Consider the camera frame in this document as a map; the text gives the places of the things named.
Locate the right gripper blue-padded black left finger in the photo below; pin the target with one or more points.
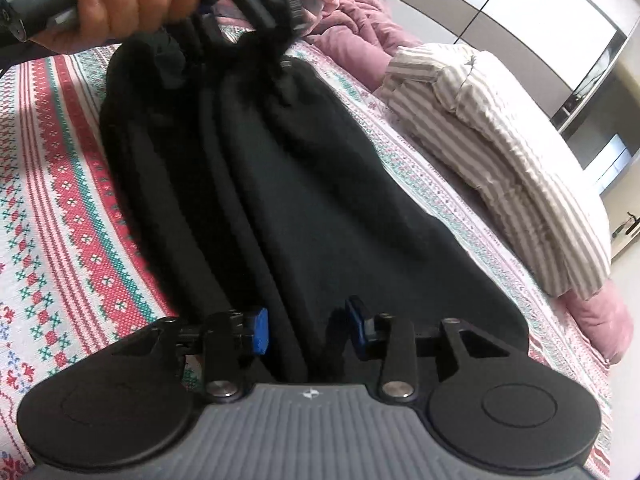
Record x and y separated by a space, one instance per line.
231 341

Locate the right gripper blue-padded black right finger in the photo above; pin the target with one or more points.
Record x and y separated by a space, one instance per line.
390 340

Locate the black pants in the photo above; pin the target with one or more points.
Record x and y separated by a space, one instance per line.
249 186

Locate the person's left hand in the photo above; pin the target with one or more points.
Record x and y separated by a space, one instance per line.
100 21

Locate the patterned red green bedsheet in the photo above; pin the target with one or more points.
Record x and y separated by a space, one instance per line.
72 281

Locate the beige striped folded quilt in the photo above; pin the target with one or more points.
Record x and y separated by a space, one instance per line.
467 109

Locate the pink fluffy blanket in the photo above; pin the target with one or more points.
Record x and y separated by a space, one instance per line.
361 37

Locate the white sliding wardrobe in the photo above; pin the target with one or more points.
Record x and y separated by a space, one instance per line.
559 50

